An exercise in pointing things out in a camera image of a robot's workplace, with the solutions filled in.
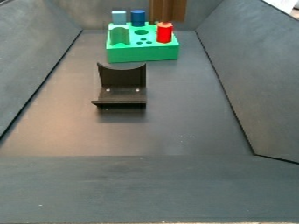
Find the dark grey curved holder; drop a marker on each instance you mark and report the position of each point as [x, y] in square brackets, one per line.
[121, 86]

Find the red hexagonal prism block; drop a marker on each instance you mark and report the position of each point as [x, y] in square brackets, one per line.
[164, 32]

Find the large brown arch block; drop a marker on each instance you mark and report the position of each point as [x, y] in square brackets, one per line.
[166, 10]

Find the dark blue cylinder block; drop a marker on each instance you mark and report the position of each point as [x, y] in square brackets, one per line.
[137, 18]

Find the light blue cube block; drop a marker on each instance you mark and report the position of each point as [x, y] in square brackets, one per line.
[118, 17]

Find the green notched block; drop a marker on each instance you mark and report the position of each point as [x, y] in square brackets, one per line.
[118, 34]

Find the green shape sorter board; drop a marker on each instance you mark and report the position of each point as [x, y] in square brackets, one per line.
[142, 47]

